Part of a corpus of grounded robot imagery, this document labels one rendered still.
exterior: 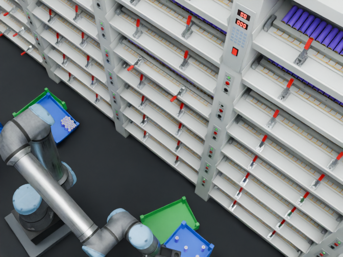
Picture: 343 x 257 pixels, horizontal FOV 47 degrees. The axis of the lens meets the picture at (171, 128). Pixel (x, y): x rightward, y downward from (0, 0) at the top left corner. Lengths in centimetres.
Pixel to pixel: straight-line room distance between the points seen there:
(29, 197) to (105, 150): 73
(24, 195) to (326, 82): 157
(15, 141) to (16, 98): 142
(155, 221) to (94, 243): 88
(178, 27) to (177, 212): 130
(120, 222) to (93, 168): 102
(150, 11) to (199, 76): 32
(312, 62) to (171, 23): 58
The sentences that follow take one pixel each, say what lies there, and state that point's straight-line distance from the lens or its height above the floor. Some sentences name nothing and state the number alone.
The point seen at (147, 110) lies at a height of 52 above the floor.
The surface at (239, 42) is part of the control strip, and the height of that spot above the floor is 142.
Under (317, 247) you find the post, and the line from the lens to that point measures 210.
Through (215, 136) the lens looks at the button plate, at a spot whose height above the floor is 79.
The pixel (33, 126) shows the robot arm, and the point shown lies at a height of 98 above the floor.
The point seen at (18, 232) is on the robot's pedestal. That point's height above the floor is 6.
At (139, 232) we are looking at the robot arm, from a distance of 165.
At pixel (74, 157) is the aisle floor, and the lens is 272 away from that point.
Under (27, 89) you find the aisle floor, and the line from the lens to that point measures 311.
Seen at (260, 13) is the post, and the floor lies 156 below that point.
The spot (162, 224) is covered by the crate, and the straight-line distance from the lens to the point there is 249.
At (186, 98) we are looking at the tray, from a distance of 183.
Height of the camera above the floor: 238
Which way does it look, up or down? 59 degrees down
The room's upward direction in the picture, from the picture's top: 3 degrees clockwise
